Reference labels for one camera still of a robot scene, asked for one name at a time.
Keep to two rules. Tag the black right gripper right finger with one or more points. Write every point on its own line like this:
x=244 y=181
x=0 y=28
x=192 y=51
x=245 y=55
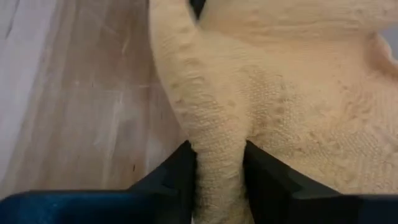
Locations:
x=311 y=208

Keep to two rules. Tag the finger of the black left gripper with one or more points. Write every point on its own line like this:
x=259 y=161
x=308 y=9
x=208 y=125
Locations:
x=197 y=7

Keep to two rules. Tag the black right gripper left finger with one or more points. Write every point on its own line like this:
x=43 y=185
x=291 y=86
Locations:
x=124 y=208

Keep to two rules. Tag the yellow towel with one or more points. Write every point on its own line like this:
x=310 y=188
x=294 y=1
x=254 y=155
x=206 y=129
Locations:
x=280 y=93

